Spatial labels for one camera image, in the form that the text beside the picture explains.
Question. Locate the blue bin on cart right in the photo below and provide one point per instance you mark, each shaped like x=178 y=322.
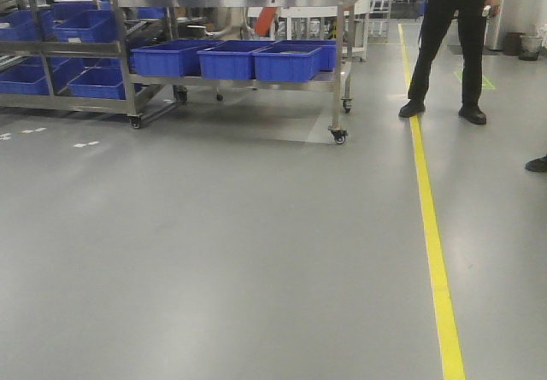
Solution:
x=299 y=62

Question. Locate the blue bin on cart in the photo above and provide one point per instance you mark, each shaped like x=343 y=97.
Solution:
x=299 y=62
x=176 y=58
x=233 y=59

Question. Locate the stainless steel wheeled cart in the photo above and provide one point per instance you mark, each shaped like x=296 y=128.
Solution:
x=336 y=82

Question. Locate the blue bin on cart middle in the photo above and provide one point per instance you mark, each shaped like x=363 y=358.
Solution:
x=233 y=59

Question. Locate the blue bin on cart left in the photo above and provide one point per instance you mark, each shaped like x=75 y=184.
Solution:
x=176 y=58

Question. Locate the steel flow rack left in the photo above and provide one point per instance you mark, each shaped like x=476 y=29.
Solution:
x=75 y=55

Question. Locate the black shoe at edge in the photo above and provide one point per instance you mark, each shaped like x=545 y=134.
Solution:
x=537 y=165

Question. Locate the grey trash bin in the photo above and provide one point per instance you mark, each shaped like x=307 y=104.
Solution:
x=530 y=47

